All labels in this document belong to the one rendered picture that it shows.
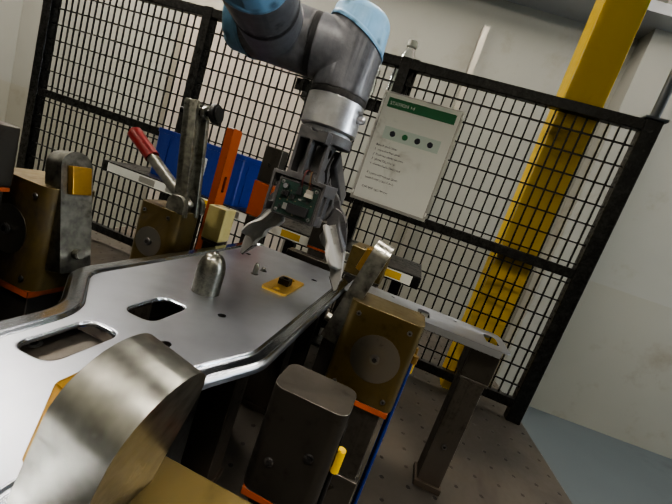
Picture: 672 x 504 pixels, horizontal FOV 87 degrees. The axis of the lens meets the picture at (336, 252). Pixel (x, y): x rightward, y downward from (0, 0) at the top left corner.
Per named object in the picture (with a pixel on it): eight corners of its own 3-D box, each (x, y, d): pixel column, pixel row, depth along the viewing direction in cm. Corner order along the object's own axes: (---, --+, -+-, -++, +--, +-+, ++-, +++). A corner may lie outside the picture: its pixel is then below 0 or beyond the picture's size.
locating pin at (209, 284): (205, 312, 40) (220, 257, 39) (181, 301, 41) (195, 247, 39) (221, 305, 43) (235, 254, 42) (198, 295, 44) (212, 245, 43)
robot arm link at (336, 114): (318, 102, 50) (372, 118, 49) (309, 134, 51) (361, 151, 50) (301, 83, 43) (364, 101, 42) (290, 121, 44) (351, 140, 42)
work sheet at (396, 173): (424, 222, 100) (466, 111, 94) (349, 196, 104) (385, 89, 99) (424, 222, 102) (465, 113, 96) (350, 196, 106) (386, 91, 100)
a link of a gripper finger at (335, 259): (324, 298, 46) (303, 229, 45) (335, 289, 51) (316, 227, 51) (346, 292, 45) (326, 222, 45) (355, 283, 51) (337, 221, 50)
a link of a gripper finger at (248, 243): (213, 239, 49) (263, 199, 46) (235, 236, 54) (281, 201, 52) (225, 258, 49) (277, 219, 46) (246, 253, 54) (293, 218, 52)
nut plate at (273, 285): (284, 297, 48) (287, 289, 48) (260, 286, 49) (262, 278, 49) (304, 285, 56) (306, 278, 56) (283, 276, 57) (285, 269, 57)
